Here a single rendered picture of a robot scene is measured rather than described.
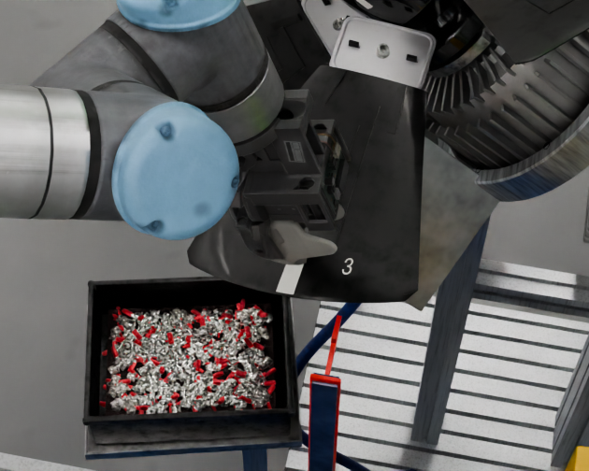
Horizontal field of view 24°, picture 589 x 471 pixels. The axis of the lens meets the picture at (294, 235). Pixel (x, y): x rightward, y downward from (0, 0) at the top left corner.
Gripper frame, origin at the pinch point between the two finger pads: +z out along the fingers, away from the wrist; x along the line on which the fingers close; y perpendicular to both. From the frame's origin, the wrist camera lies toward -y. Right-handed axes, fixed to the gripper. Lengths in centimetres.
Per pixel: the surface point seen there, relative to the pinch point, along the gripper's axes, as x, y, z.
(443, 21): 26.8, 9.3, 1.8
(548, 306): 33, 9, 66
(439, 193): 17.1, 7.2, 16.5
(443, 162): 19.2, 7.8, 14.0
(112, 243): 62, -79, 97
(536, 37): 8.2, 22.8, -16.8
